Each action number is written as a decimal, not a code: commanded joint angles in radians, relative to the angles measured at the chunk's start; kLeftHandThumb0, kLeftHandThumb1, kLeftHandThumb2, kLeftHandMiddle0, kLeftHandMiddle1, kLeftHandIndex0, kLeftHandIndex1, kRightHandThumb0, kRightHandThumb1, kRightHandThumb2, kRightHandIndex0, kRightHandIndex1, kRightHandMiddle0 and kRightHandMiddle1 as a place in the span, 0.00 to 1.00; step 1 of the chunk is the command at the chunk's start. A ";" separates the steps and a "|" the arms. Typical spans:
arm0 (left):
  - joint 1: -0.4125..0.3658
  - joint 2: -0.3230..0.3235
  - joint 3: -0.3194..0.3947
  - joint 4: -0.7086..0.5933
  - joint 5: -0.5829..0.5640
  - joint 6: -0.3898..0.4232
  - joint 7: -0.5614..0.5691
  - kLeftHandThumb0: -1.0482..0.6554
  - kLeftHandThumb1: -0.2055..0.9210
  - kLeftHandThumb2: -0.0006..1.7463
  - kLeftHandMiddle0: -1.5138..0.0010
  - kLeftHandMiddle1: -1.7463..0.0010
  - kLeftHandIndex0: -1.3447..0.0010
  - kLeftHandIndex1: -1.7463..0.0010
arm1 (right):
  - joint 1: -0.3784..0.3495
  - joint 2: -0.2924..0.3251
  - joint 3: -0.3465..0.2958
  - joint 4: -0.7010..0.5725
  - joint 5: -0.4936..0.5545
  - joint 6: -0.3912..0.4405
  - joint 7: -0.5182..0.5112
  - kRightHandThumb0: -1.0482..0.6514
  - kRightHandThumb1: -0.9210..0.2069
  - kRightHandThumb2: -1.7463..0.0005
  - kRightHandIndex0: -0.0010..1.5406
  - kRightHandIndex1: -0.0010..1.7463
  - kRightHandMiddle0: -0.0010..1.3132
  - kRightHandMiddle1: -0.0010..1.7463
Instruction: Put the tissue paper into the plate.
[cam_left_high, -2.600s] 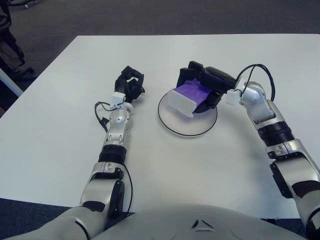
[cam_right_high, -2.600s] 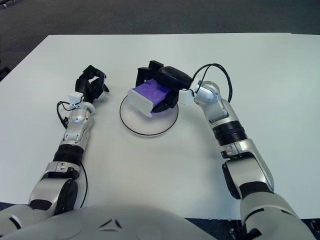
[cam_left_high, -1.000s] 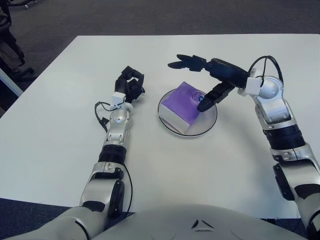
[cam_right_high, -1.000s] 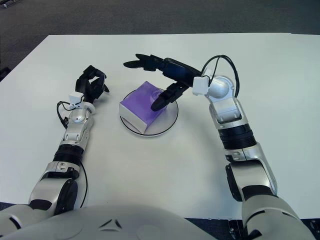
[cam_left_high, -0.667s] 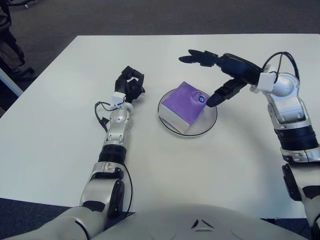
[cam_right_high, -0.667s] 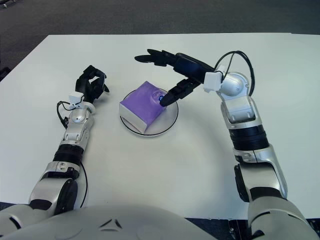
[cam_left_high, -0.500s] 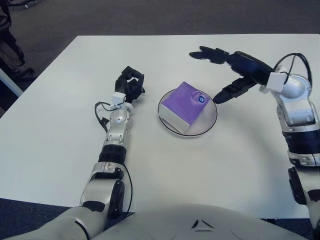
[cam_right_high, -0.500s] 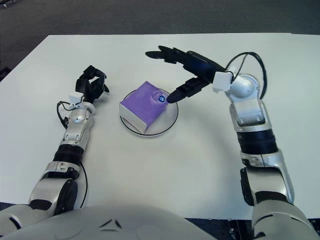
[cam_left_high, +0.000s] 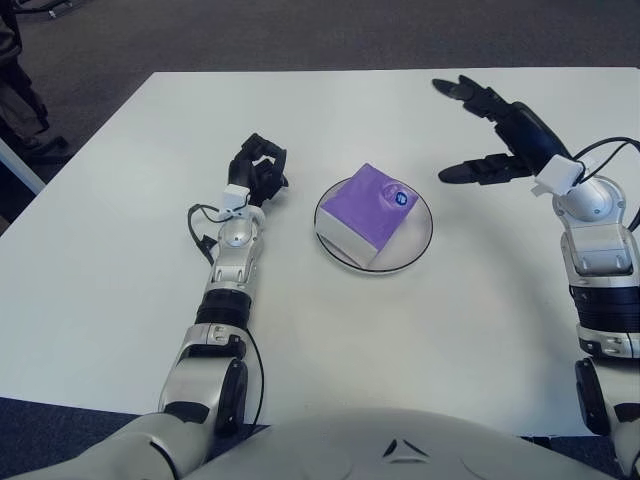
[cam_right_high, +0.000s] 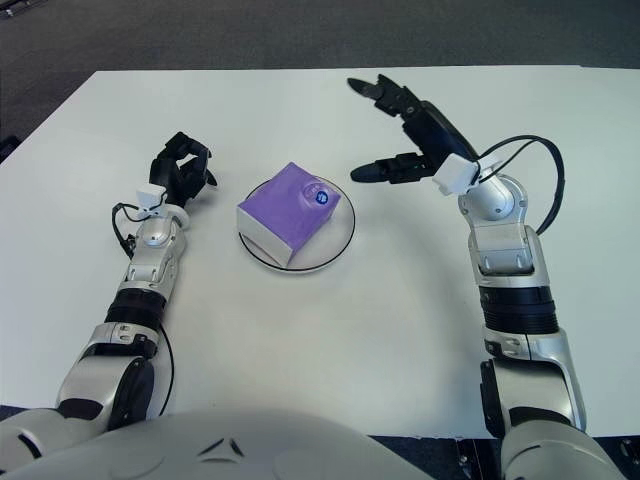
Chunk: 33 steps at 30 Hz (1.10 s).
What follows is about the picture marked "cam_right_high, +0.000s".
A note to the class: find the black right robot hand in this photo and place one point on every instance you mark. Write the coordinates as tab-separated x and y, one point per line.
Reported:
435	135

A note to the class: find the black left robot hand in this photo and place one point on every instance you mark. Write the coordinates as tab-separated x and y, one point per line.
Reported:
175	172

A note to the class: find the purple tissue paper pack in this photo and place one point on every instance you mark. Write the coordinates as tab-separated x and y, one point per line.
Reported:
285	215

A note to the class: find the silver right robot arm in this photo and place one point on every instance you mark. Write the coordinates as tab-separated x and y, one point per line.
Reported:
500	240

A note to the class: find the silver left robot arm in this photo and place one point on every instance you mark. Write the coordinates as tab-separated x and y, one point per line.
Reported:
152	240

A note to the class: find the white plate with black rim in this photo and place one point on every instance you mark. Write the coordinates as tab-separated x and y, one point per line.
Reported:
340	235

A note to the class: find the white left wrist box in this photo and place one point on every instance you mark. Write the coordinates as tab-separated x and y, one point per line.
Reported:
150	196

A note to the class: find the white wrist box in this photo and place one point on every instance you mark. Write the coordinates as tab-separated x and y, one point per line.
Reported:
455	175
150	196

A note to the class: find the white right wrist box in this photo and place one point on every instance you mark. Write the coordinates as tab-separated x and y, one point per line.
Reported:
455	175

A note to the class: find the dark object beside table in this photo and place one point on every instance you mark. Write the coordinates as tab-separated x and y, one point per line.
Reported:
7	147

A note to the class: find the dark object on carpet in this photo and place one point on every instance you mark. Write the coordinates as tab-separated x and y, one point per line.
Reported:
9	14

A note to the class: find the grey robot torso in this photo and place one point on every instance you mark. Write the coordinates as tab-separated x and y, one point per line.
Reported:
225	450

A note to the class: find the black object on floor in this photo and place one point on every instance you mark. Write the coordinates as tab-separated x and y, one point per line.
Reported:
630	447

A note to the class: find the black table bracket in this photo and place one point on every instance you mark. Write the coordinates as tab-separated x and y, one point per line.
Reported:
467	460

